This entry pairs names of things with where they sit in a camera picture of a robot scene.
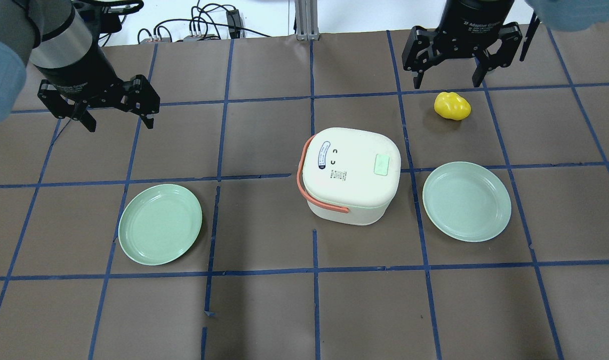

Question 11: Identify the aluminium frame post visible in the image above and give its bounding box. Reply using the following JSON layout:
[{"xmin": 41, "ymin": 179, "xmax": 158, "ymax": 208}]
[{"xmin": 294, "ymin": 0, "xmax": 320, "ymax": 41}]

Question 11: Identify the green plate near left arm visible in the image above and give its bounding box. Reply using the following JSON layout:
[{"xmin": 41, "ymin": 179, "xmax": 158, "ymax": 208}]
[{"xmin": 117, "ymin": 183, "xmax": 203, "ymax": 266}]

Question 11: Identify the white rice cooker orange handle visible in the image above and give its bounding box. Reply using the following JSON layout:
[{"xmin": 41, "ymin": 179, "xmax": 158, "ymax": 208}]
[{"xmin": 296, "ymin": 127, "xmax": 401, "ymax": 226}]

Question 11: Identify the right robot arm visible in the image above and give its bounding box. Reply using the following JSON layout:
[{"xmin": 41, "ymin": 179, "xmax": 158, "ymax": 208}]
[{"xmin": 402, "ymin": 0, "xmax": 609, "ymax": 89}]

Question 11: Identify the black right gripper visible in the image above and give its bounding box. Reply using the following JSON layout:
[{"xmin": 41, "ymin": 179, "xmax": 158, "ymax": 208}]
[{"xmin": 402, "ymin": 0, "xmax": 523, "ymax": 90}]

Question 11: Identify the black cable bundle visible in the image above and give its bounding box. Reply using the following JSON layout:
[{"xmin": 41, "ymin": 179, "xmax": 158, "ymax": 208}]
[{"xmin": 137, "ymin": 0, "xmax": 273, "ymax": 46}]

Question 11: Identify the green plate near right arm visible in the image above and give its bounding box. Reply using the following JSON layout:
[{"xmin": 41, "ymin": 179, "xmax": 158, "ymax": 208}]
[{"xmin": 422, "ymin": 161, "xmax": 512, "ymax": 243}]

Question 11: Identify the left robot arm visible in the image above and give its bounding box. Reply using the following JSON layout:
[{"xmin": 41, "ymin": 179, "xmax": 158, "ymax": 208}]
[{"xmin": 0, "ymin": 0, "xmax": 161, "ymax": 132}]

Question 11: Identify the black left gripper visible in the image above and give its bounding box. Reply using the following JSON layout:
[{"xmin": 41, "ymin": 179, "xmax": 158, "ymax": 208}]
[{"xmin": 37, "ymin": 47, "xmax": 161, "ymax": 133}]

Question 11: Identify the yellow toy bell pepper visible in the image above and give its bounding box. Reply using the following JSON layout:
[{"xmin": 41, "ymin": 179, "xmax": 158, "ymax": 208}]
[{"xmin": 434, "ymin": 91, "xmax": 472, "ymax": 121}]

